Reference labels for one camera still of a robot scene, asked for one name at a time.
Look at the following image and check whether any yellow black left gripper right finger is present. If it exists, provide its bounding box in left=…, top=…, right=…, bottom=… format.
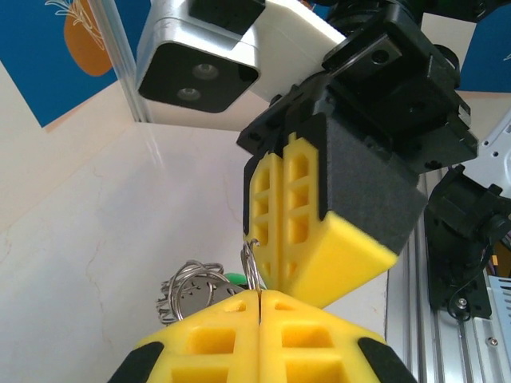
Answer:
left=259, top=289, right=418, bottom=383

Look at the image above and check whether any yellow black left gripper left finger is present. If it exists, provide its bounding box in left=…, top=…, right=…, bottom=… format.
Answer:
left=107, top=289, right=261, bottom=383

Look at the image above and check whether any silver split key ring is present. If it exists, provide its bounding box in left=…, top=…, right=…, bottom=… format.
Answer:
left=240, top=238, right=265, bottom=299

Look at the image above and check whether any silver chain of key rings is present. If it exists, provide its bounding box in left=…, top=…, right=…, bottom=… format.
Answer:
left=160, top=259, right=240, bottom=325

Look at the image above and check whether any silver perforated metal box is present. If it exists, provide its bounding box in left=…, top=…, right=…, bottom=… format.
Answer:
left=485, top=274, right=511, bottom=383

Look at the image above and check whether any blue floral wall panel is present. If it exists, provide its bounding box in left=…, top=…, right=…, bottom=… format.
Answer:
left=458, top=22, right=511, bottom=96
left=0, top=0, right=121, bottom=129

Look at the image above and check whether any long aluminium frame rail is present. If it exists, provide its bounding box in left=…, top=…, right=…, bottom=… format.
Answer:
left=385, top=175, right=511, bottom=383

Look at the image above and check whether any silver metal bracket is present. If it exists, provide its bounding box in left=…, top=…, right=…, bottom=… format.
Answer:
left=477, top=111, right=511, bottom=189

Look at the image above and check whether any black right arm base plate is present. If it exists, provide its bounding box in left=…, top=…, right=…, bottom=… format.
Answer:
left=426, top=255, right=493, bottom=322

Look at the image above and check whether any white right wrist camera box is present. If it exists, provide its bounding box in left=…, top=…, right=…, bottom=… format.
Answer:
left=134, top=0, right=347, bottom=133

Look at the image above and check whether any aluminium frame post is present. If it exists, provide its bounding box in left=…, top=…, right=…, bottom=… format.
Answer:
left=99, top=0, right=157, bottom=125

